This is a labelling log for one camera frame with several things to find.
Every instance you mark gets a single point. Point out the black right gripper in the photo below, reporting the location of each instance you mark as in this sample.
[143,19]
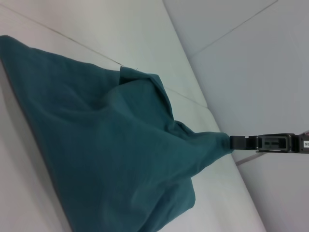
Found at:
[303,143]

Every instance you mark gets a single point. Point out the teal blue t-shirt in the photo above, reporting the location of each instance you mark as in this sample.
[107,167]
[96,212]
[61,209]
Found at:
[101,140]

